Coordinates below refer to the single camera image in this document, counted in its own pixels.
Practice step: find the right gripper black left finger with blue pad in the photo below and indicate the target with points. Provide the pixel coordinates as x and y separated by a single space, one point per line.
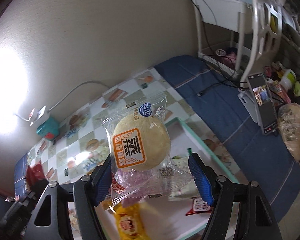
51 216

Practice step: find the round bun clear wrapper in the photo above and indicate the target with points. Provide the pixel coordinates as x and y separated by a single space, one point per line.
140 150

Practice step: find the red white biscuit packet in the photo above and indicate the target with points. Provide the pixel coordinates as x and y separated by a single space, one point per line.
199 206

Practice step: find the pale green snack packet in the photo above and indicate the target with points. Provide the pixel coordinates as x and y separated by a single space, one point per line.
183 182

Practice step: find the pink snack packet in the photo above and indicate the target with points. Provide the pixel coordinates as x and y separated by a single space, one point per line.
130 200

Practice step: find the checkered food-print table mat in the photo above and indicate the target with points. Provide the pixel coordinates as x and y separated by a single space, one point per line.
92 157

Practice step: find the yellow snack packet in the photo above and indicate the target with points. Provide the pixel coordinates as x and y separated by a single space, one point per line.
129 222

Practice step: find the large red snack packet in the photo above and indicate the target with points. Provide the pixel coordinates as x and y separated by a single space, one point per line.
34 174

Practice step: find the teal box with red sticker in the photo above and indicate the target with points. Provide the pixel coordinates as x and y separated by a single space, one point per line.
49 129

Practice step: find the white tray teal rim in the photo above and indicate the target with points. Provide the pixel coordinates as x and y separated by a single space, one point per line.
164 219

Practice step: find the white power strip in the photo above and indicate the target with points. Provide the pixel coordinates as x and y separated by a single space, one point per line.
38 117

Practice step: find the bread in plastic bag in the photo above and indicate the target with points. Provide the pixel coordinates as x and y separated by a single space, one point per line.
289 126

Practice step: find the smartphone on stand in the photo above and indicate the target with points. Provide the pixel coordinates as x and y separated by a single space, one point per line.
265 108

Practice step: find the blue plaid tablecloth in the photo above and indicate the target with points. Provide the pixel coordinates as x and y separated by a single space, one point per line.
214 112

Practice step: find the white phone stand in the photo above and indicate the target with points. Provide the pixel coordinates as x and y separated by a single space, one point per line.
249 103

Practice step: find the white green jar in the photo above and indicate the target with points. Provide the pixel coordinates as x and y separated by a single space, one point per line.
288 80

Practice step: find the white shelf rack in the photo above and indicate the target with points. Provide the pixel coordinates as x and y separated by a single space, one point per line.
259 27

